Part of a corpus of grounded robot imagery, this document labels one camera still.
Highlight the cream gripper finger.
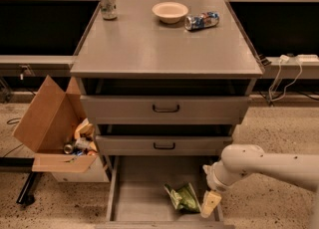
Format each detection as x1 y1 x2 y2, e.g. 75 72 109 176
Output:
200 190 221 218

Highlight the green jalapeno chip bag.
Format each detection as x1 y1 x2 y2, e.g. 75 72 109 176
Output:
164 183 200 213

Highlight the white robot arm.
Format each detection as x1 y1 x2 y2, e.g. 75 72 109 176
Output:
202 144 319 195

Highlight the bottom grey drawer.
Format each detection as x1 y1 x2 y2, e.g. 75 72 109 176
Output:
96 156 235 229

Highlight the grey drawer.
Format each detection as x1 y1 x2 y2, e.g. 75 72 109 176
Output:
81 96 248 124
96 135 232 155
96 156 235 229

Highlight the middle grey drawer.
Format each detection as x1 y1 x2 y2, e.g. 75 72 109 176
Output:
96 135 232 155

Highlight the grey drawer cabinet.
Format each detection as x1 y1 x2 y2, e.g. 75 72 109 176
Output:
70 0 264 174

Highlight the top grey drawer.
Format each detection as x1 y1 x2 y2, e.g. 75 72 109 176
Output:
81 96 248 124

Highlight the silver can in box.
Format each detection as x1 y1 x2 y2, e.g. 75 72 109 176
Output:
64 143 74 154

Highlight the blue crushed soda can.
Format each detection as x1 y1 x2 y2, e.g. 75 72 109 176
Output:
184 12 219 31

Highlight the brown cardboard box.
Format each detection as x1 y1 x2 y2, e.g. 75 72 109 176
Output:
13 76 96 173

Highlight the cream bowl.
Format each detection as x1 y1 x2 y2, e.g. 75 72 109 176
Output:
153 2 188 24

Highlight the black floor stand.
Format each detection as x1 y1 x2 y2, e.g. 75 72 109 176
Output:
0 157 42 207

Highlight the white green soda can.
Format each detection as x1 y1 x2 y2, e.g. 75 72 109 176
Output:
100 0 118 20

